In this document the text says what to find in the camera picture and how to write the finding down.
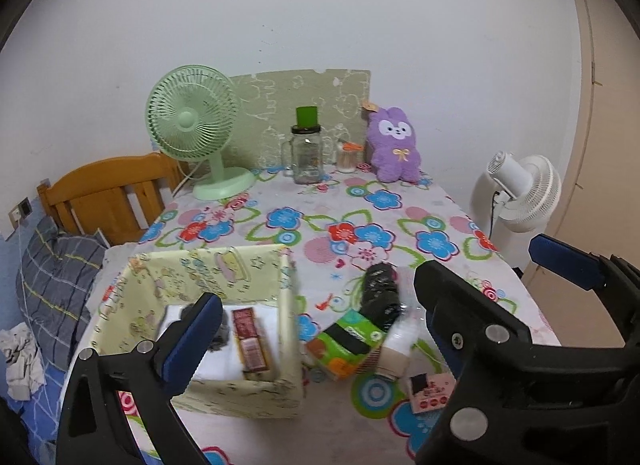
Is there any grey plaid pillow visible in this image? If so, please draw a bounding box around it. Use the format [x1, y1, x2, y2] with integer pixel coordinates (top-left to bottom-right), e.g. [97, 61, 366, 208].
[15, 217, 108, 371]

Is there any white fan cord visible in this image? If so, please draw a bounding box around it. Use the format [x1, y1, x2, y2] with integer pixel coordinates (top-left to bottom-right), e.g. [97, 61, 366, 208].
[172, 162, 197, 196]

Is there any red brown snack pack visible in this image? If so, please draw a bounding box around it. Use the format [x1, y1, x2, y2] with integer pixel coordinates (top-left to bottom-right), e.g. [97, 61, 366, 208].
[231, 307, 275, 373]

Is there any clear plastic bottle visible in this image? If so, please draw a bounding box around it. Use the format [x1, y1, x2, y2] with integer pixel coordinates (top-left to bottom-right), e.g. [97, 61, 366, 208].
[376, 295, 426, 378]

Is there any black fan cable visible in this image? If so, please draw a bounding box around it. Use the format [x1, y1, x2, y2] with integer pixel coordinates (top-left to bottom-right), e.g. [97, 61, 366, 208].
[489, 189, 507, 242]

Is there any small jar with orange lid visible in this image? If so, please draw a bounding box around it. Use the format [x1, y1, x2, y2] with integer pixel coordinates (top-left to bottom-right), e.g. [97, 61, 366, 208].
[336, 139, 365, 174]

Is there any glass jar with green lid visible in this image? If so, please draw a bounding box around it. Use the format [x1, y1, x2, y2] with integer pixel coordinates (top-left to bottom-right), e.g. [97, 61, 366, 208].
[281, 106, 335, 184]

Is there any wall outlet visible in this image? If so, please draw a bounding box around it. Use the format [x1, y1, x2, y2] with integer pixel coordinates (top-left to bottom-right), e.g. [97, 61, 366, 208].
[9, 197, 32, 226]

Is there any white crumpled cloth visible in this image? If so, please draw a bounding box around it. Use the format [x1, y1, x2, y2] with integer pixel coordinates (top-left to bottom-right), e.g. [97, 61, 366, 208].
[0, 322, 46, 401]

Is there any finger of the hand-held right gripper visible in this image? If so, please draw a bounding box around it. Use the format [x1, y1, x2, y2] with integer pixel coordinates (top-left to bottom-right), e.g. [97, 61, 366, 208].
[530, 233, 640, 346]

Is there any floral tablecloth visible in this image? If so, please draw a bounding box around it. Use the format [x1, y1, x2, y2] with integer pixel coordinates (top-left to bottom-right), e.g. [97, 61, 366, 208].
[70, 165, 561, 465]

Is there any yellow fabric storage box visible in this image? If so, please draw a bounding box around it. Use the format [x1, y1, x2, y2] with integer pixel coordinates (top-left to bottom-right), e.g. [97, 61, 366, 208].
[90, 244, 305, 420]

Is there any pink tissue pack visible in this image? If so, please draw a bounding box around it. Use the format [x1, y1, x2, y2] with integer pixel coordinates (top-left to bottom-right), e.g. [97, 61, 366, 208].
[409, 372, 457, 415]

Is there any green printed board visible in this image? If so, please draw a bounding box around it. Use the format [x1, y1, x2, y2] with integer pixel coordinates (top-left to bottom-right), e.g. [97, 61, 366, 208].
[229, 70, 372, 170]

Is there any green orange tissue pack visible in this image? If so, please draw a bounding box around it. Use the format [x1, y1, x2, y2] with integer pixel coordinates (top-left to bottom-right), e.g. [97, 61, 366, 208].
[306, 309, 388, 381]

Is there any white standing fan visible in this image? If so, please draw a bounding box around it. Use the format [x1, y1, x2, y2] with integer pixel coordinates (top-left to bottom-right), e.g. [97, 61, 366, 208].
[470, 151, 562, 248]

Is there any wooden bed headboard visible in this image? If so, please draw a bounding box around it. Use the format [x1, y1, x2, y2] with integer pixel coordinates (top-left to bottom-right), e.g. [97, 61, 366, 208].
[37, 152, 188, 246]

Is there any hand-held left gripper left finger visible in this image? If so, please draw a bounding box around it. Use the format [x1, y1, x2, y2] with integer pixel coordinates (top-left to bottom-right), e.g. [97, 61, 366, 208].
[55, 291, 224, 465]

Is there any purple plush bunny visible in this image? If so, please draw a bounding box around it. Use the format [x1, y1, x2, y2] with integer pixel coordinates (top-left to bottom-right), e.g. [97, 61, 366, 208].
[363, 101, 423, 184]

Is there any green desk fan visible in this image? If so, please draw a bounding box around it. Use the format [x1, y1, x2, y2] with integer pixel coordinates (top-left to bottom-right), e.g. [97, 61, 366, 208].
[146, 64, 256, 200]

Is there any beige wooden door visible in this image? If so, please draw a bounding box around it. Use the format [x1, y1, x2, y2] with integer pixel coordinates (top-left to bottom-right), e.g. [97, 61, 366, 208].
[557, 0, 640, 346]

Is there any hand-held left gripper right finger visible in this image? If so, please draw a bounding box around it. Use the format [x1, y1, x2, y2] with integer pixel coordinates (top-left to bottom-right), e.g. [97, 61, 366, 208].
[413, 260, 640, 465]

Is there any blue bed sheet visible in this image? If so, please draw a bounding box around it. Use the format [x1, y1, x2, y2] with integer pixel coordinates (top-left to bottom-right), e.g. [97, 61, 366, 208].
[0, 360, 68, 465]

